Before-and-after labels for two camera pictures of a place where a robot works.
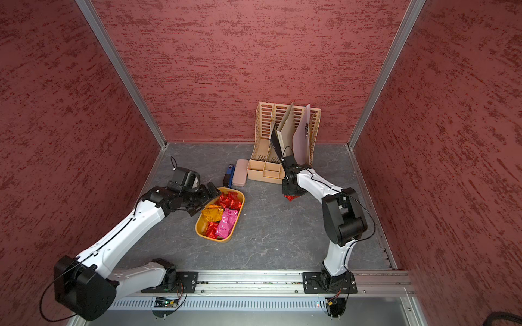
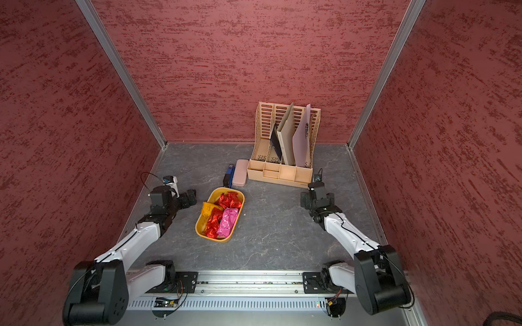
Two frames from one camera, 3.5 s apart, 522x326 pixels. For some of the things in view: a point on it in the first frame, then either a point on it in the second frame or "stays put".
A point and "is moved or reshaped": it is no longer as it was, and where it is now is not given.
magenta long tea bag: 228,221 stays put
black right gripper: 286,191 → 305,200
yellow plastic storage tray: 242,196 stays put
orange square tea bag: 213,213 is moved or reshaped
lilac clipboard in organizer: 300,141 stays put
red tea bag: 228,200 stays put
